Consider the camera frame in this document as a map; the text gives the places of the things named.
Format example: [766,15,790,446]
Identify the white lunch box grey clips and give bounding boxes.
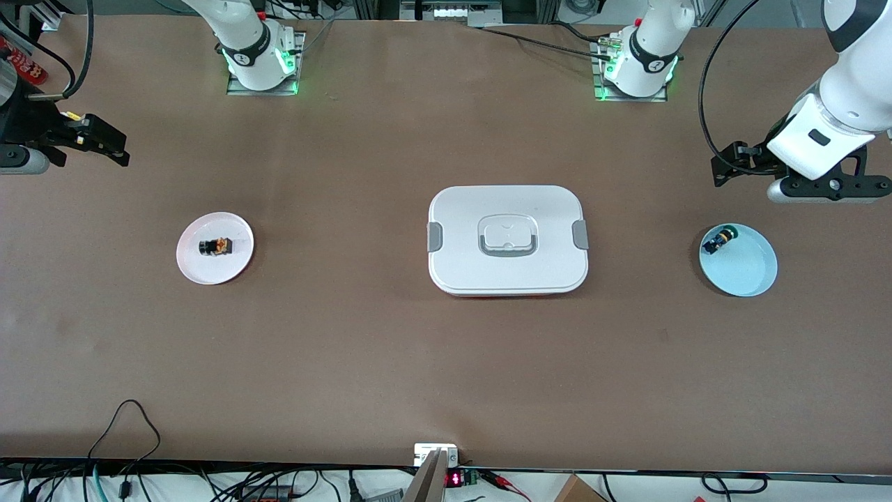
[426,185,590,298]

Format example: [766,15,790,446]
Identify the brown cardboard box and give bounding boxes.
[554,474,608,502]

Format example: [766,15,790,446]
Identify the red drink can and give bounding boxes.
[0,36,49,86]

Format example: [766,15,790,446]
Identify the light blue round plate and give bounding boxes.
[699,222,778,298]

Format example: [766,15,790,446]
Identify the pink round plate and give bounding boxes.
[176,211,255,286]

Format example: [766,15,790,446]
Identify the red black clip leads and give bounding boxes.
[481,471,532,499]

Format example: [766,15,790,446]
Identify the small white device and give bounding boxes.
[414,443,459,468]

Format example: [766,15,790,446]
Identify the cardboard strip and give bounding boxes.
[403,449,448,502]

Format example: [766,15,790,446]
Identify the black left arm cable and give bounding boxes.
[700,0,771,175]

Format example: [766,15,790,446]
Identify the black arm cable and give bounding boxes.
[0,0,95,98]
[700,0,771,175]

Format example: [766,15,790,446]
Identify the green push button switch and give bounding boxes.
[702,227,739,255]

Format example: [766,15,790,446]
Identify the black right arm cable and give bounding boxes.
[0,0,95,98]

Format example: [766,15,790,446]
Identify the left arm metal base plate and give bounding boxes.
[592,38,670,103]

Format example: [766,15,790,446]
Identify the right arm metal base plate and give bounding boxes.
[225,31,306,96]

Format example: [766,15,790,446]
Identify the black cable across table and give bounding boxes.
[474,21,617,56]

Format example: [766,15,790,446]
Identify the black looped cable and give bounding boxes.
[87,399,162,482]

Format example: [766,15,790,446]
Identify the thin black cable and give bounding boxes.
[700,473,769,496]

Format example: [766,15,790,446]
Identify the aluminium frame with white connector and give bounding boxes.
[399,0,504,22]

